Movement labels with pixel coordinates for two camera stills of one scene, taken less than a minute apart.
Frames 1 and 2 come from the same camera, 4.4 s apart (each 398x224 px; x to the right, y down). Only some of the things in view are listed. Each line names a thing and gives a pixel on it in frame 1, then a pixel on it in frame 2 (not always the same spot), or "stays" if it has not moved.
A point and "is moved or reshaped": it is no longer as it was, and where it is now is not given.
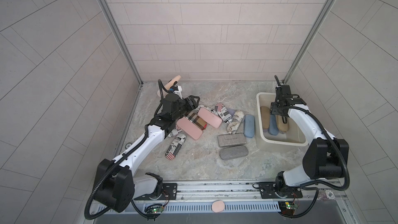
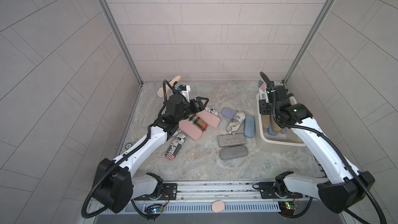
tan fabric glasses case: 265,117 stays
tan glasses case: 282,127 is moved or reshaped
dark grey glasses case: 233,152 stays
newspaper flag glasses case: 223,113 → 263,90
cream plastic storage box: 294,140 stays
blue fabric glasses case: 273,129 stays
